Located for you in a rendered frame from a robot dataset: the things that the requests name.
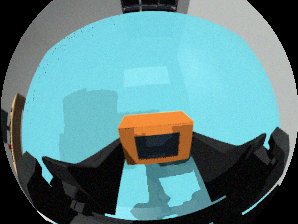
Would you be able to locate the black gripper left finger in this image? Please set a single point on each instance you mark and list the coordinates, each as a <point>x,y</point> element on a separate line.
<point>98,177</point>

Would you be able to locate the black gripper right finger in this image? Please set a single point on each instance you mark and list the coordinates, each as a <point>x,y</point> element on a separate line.
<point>219,163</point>

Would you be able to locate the orange block with dark face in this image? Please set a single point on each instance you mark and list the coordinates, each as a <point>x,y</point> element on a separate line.
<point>154,138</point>

